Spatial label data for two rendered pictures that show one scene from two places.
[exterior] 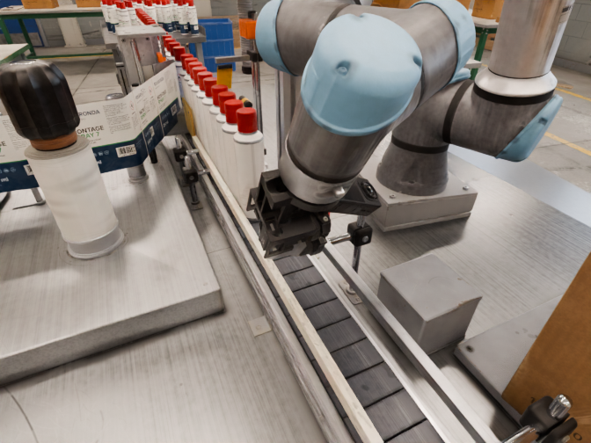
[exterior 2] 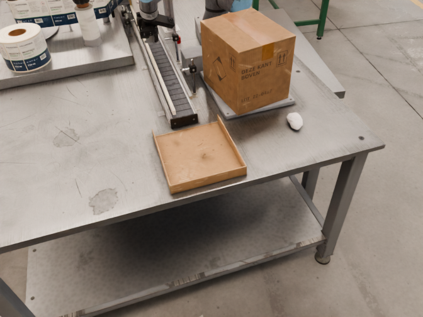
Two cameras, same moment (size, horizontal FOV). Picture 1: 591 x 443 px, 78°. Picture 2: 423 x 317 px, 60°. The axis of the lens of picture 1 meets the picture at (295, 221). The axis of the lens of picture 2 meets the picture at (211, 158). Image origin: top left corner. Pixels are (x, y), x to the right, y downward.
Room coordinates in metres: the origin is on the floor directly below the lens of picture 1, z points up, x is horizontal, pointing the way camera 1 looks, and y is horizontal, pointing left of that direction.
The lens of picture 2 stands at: (-1.15, -0.49, 1.72)
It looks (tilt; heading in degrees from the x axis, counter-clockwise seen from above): 44 degrees down; 9
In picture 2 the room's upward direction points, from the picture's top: 3 degrees counter-clockwise
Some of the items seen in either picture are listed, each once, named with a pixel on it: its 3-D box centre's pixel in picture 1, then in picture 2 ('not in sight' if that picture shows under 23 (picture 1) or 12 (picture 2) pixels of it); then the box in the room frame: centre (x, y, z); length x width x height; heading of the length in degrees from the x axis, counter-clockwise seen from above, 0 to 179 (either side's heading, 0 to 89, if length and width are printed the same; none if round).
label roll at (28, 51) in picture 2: not in sight; (23, 47); (0.30, 0.60, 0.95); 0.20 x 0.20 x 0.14
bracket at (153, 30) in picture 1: (140, 30); not in sight; (1.03, 0.39, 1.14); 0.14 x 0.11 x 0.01; 25
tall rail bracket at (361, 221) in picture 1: (345, 258); (172, 46); (0.42, -0.08, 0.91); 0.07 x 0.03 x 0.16; 115
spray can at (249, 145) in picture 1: (250, 166); not in sight; (0.59, 0.08, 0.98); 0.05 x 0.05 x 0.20
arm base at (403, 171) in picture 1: (415, 158); (216, 15); (0.71, -0.26, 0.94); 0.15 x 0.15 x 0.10
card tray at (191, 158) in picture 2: not in sight; (196, 150); (-0.22, -0.29, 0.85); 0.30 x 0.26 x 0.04; 25
